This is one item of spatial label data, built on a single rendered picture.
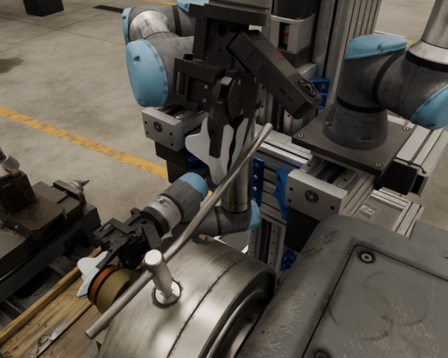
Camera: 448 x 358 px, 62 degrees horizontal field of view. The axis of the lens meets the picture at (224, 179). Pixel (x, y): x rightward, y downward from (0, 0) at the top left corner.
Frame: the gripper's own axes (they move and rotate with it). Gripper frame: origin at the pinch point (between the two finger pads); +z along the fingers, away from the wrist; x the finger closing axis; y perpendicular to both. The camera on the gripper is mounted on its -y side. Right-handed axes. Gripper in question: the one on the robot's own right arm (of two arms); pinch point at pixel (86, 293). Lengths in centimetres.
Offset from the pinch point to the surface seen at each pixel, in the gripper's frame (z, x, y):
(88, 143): -131, -108, 187
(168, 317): 1.5, 14.6, -21.7
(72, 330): 1.4, -19.7, 9.7
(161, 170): -135, -108, 115
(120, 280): -3.6, 3.9, -5.5
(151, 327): 3.4, 13.8, -20.5
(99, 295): -0.1, 2.5, -3.9
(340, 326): -7.2, 17.2, -39.8
